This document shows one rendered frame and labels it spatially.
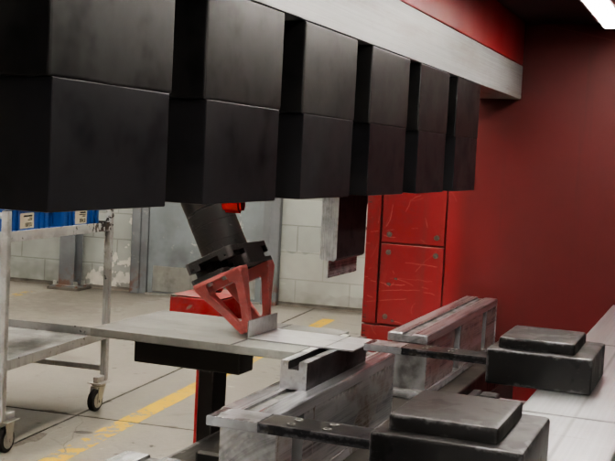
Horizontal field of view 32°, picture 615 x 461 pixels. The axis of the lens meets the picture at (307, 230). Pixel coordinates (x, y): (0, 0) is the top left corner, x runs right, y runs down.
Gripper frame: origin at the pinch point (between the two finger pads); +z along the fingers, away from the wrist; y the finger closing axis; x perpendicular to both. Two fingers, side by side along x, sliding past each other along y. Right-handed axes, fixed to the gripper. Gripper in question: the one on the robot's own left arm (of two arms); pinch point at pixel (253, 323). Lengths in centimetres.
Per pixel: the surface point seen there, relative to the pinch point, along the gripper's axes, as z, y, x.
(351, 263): -2.1, 4.2, -12.9
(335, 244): -4.2, -4.0, -14.9
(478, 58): -26, 48, -29
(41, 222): -88, 258, 200
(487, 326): 13, 74, -7
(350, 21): -23.7, -11.8, -28.6
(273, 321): 0.6, 3.2, -1.0
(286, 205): -115, 679, 265
